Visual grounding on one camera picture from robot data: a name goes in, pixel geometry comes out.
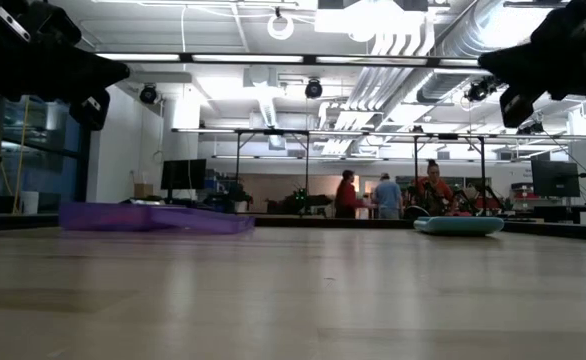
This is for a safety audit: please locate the black monitor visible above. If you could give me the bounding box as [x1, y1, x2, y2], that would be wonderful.
[160, 158, 208, 204]
[531, 159, 581, 199]

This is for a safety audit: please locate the white bin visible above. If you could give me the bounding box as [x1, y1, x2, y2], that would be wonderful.
[20, 190, 40, 215]

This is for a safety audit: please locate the person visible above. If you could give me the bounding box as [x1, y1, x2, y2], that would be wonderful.
[333, 169, 367, 220]
[372, 172, 404, 220]
[415, 158, 457, 217]

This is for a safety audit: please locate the purple plastic pencil case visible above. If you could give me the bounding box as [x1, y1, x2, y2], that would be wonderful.
[58, 201, 256, 236]

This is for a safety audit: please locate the green potted plant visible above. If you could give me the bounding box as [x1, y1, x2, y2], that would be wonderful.
[225, 182, 254, 214]

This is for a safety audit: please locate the black ceiling camera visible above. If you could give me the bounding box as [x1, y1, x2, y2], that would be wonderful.
[465, 74, 504, 104]
[304, 78, 324, 100]
[138, 83, 160, 106]

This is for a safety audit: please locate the silver ventilation duct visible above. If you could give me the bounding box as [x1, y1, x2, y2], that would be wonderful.
[415, 0, 554, 104]

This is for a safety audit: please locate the black background rig frame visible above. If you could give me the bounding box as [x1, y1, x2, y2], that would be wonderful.
[233, 128, 311, 201]
[412, 132, 488, 211]

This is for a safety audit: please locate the white ring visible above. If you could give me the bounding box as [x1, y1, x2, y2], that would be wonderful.
[266, 13, 296, 42]

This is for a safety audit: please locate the black aluminium rig frame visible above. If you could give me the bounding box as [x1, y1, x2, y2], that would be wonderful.
[0, 51, 586, 230]

